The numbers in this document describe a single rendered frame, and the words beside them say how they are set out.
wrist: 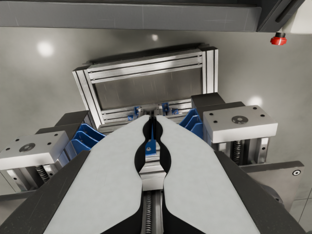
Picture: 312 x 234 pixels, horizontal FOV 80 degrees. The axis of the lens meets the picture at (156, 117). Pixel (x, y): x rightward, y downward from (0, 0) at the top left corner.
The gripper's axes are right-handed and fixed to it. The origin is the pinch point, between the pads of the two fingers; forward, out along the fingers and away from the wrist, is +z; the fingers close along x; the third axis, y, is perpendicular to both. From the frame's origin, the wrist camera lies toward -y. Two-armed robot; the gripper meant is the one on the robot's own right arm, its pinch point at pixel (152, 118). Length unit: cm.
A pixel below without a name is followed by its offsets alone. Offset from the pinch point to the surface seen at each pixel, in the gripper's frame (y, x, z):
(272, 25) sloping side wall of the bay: -4.2, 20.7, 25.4
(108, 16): -5.1, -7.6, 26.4
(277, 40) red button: 0, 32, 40
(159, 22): -4.2, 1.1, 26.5
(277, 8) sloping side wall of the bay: -6.8, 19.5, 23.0
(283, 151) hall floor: 104, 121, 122
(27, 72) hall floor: 34, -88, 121
